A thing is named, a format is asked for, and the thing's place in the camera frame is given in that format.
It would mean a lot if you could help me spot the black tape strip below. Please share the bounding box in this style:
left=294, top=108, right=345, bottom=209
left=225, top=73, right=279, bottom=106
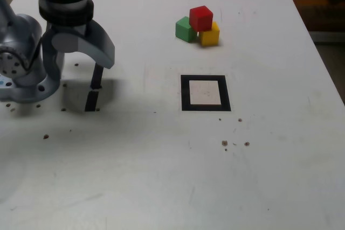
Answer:
left=84, top=64, right=105, bottom=112

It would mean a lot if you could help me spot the black tape square outline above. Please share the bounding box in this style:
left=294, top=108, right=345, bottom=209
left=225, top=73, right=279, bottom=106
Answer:
left=180, top=74, right=232, bottom=112

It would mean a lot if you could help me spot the green cube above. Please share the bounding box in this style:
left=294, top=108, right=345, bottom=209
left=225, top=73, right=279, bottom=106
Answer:
left=175, top=16, right=199, bottom=43

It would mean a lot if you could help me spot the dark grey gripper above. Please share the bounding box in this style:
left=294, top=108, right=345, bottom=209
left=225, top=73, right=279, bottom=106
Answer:
left=42, top=21, right=116, bottom=88

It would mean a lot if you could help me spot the black cable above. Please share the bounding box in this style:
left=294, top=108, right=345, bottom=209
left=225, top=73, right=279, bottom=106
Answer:
left=21, top=0, right=99, bottom=73

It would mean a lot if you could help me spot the red cube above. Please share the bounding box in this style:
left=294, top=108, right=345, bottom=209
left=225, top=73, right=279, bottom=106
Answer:
left=189, top=5, right=213, bottom=32

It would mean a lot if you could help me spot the yellow cube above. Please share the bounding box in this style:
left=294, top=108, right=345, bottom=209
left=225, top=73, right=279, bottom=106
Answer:
left=198, top=22, right=220, bottom=47

